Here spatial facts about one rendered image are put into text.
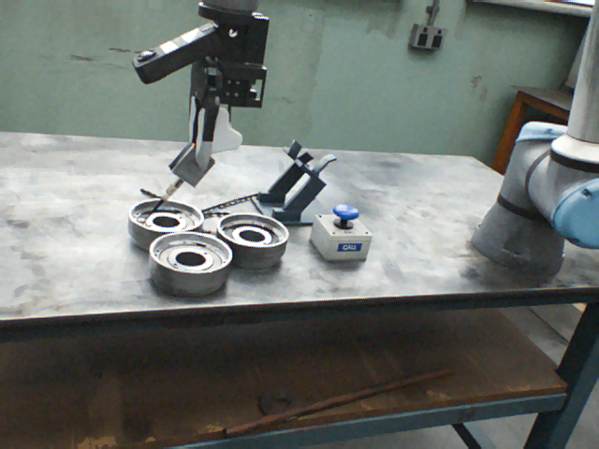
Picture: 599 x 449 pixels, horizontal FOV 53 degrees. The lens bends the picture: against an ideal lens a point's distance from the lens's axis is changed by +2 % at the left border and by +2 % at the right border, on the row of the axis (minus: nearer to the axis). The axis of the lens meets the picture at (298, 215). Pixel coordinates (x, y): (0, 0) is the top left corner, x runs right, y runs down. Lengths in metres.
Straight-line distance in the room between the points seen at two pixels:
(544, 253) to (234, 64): 0.59
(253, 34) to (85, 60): 1.65
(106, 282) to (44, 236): 0.14
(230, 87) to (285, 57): 1.74
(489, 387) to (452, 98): 1.97
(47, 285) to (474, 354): 0.82
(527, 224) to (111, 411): 0.71
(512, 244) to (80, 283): 0.67
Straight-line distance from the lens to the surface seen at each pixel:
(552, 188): 0.91
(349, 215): 0.89
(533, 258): 1.04
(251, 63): 0.80
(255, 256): 0.82
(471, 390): 1.16
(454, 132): 3.03
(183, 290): 0.76
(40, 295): 0.77
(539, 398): 1.26
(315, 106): 2.63
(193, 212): 0.90
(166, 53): 0.77
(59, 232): 0.90
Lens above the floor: 1.23
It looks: 25 degrees down
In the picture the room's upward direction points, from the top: 11 degrees clockwise
